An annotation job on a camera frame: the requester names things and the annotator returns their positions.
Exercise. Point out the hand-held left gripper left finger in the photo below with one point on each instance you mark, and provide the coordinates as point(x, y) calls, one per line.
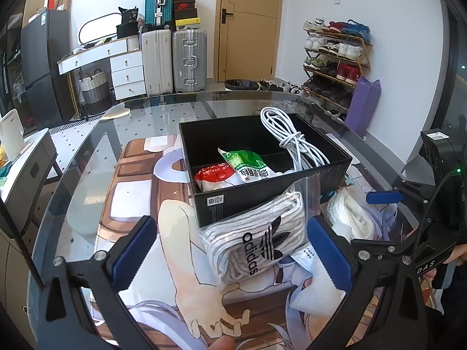
point(133, 253)

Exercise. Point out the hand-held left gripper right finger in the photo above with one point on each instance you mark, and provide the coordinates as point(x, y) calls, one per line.
point(330, 259)

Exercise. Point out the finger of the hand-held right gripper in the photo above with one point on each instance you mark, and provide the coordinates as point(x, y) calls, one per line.
point(383, 197)
point(379, 246)

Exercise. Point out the bagged white socks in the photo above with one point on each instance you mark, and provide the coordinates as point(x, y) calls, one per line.
point(255, 240)

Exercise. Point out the red and white packet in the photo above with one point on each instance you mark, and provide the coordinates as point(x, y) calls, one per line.
point(215, 178)

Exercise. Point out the green and white packet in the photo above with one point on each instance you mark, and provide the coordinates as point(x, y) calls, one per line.
point(248, 164)

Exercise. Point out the black cardboard box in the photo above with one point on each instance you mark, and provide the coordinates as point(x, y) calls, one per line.
point(237, 131)

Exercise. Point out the person's right hand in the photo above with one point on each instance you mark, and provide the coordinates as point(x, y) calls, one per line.
point(456, 253)

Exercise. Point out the person's left hand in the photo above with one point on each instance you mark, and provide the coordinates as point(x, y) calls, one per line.
point(222, 343)

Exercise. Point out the small white sachet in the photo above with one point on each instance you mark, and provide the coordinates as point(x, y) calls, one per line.
point(302, 259)

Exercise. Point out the bagged white cloth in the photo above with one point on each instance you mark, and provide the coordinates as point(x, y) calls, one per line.
point(350, 215)

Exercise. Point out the white foam block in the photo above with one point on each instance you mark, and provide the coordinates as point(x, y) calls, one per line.
point(313, 295)

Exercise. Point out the printed desk mat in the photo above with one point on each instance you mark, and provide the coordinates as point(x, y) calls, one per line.
point(146, 197)

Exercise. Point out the purple bag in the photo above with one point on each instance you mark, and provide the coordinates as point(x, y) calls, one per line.
point(363, 109)

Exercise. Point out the wooden shoe rack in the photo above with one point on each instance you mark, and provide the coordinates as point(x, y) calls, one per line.
point(359, 84)

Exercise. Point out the dark window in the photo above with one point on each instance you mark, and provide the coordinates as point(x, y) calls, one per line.
point(456, 80)

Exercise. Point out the grey side cabinet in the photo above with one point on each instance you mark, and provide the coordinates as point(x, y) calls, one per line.
point(25, 182)

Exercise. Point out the black white striped rug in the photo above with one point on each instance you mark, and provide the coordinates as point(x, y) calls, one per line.
point(73, 124)

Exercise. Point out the pile of loose shoes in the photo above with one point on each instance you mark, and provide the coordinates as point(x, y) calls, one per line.
point(284, 88)

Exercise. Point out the pile of colourful packets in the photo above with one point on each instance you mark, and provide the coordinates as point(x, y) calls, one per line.
point(3, 175)

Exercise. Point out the rows of shoes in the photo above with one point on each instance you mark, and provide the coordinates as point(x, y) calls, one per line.
point(339, 49)

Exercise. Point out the woven basket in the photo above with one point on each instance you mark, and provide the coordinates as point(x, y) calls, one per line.
point(94, 91)

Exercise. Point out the white air purifier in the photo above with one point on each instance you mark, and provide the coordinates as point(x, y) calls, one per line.
point(11, 135)

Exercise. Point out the black trash bin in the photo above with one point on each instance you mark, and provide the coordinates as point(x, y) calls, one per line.
point(240, 84)

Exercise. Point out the white dresser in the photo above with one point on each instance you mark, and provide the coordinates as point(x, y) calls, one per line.
point(126, 69)

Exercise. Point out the white suitcase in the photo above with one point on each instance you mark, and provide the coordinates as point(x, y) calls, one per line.
point(157, 62)

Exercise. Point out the silver suitcase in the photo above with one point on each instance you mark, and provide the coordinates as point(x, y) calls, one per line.
point(189, 62)

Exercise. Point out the wooden door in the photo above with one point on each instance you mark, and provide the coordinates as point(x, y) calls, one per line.
point(251, 43)

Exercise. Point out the black refrigerator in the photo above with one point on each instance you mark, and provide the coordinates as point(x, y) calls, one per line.
point(47, 62)

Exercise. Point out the black display cabinet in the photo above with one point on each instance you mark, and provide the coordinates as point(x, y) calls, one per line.
point(12, 73)

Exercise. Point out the black bag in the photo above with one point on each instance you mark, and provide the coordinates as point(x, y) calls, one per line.
point(127, 25)

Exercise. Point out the oval mirror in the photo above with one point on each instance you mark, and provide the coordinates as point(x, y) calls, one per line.
point(98, 27)

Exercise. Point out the plain black shoe box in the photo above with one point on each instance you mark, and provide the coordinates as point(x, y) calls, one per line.
point(186, 14)

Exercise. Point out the black shoe box red logo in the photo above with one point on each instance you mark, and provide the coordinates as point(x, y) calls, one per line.
point(185, 6)

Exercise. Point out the teal suitcase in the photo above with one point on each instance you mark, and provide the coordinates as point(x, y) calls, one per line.
point(158, 2)

